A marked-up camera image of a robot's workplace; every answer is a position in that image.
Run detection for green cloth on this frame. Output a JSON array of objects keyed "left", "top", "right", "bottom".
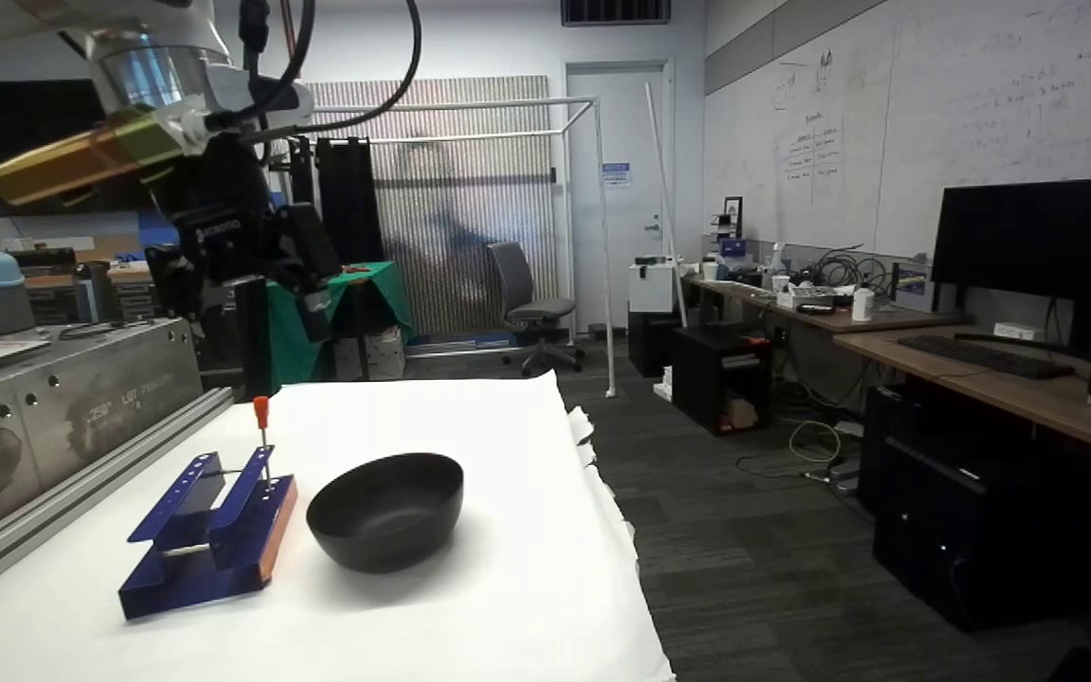
[{"left": 260, "top": 259, "right": 421, "bottom": 388}]

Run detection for blue plastic holder rack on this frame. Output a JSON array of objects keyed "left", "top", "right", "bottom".
[{"left": 115, "top": 442, "right": 302, "bottom": 624}]

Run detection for white square container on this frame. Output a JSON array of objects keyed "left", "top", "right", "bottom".
[{"left": 630, "top": 254, "right": 682, "bottom": 317}]

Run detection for black bowl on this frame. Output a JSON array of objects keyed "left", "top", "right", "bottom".
[{"left": 302, "top": 450, "right": 471, "bottom": 576}]

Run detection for dark ceiling vent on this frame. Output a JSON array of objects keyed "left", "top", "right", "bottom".
[{"left": 557, "top": 0, "right": 680, "bottom": 28}]

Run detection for white pipe frame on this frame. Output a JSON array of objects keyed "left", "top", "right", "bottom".
[{"left": 245, "top": 94, "right": 623, "bottom": 402}]

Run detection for grey metal machine base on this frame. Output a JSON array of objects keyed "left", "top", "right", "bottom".
[{"left": 0, "top": 316, "right": 209, "bottom": 562}]

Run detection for small black box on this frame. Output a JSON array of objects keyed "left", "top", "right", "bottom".
[{"left": 627, "top": 308, "right": 682, "bottom": 384}]

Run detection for floor cables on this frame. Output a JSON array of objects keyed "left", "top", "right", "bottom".
[{"left": 781, "top": 413, "right": 868, "bottom": 502}]

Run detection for aluminium rail profile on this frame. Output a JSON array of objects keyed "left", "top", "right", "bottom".
[{"left": 0, "top": 384, "right": 244, "bottom": 619}]

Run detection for grey partition panel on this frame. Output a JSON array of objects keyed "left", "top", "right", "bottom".
[{"left": 301, "top": 76, "right": 565, "bottom": 344}]

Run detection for black tall stand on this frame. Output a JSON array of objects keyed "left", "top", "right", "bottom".
[{"left": 310, "top": 132, "right": 385, "bottom": 271}]

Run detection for white table cloth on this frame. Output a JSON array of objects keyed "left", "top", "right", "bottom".
[{"left": 0, "top": 370, "right": 680, "bottom": 682}]

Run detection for black keyboard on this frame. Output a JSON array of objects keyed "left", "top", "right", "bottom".
[{"left": 896, "top": 326, "right": 1082, "bottom": 384}]

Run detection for yellow-green wrist camera mount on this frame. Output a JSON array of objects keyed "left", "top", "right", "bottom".
[{"left": 0, "top": 111, "right": 200, "bottom": 213}]

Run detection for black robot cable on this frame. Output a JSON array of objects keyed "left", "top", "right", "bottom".
[{"left": 235, "top": 0, "right": 428, "bottom": 144}]

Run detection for wooden desk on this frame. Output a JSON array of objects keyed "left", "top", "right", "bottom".
[{"left": 830, "top": 324, "right": 1091, "bottom": 473}]

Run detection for black computer monitor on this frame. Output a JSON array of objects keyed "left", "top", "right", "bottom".
[{"left": 927, "top": 171, "right": 1091, "bottom": 360}]

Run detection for black wall screen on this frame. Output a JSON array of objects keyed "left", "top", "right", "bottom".
[{"left": 0, "top": 80, "right": 162, "bottom": 219}]

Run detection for grey office chair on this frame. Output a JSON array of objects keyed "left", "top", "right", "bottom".
[{"left": 485, "top": 234, "right": 586, "bottom": 379}]

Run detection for cluttered long workbench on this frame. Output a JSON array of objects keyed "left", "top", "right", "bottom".
[{"left": 680, "top": 271, "right": 973, "bottom": 340}]

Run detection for white door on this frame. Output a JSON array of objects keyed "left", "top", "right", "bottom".
[{"left": 565, "top": 61, "right": 675, "bottom": 340}]

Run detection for whiteboard with writing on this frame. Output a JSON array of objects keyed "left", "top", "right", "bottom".
[{"left": 700, "top": 0, "right": 1091, "bottom": 261}]

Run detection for black storage box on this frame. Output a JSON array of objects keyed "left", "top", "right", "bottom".
[{"left": 668, "top": 324, "right": 781, "bottom": 441}]

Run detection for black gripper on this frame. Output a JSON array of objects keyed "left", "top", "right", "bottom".
[{"left": 143, "top": 132, "right": 344, "bottom": 402}]

